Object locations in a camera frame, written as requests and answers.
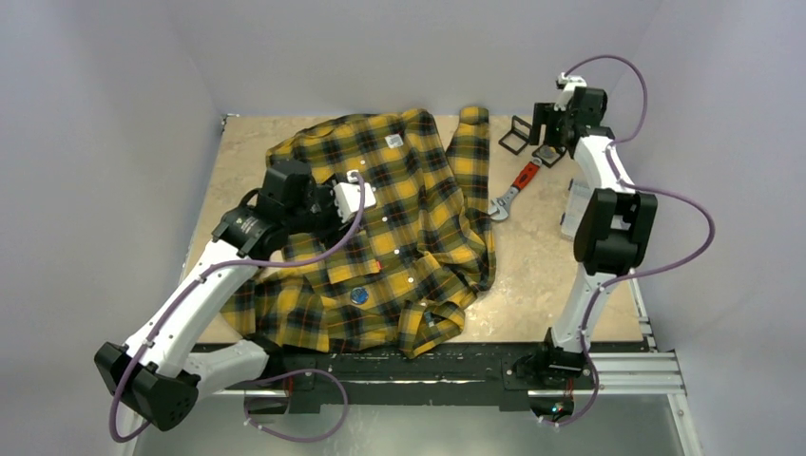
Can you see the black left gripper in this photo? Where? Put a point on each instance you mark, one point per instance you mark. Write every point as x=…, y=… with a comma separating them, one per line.
x=327, y=193

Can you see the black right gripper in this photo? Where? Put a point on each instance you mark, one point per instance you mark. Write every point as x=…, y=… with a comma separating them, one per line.
x=543, y=125

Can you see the silver gold round brooch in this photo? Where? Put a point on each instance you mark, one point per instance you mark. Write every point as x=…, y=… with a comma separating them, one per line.
x=550, y=154

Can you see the yellow black plaid shirt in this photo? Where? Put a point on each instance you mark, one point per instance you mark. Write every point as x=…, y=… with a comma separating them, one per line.
x=424, y=252

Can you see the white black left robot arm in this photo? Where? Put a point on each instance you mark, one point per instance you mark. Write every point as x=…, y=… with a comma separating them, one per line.
x=155, y=372

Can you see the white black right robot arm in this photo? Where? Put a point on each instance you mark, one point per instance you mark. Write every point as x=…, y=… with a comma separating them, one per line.
x=613, y=234

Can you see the clear plastic screw box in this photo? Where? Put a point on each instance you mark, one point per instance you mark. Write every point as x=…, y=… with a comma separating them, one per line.
x=579, y=194

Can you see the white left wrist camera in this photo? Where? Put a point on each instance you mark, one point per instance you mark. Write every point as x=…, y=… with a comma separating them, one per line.
x=347, y=199

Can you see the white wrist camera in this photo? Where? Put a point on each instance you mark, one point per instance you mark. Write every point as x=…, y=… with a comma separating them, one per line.
x=567, y=84
x=347, y=199

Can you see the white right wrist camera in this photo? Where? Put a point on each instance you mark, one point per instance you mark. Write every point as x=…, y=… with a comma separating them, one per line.
x=567, y=84

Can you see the black square frame left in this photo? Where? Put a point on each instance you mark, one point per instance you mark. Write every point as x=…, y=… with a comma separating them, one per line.
x=517, y=138

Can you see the black square frame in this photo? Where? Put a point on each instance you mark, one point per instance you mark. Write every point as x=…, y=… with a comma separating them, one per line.
x=536, y=155
x=517, y=138

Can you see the black square frame right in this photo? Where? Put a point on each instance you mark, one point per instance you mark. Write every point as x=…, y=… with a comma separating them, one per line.
x=536, y=155

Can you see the red handled adjustable wrench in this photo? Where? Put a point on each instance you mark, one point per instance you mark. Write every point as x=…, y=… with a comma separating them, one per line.
x=500, y=207

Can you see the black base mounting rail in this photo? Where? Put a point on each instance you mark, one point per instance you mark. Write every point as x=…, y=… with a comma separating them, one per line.
x=453, y=375

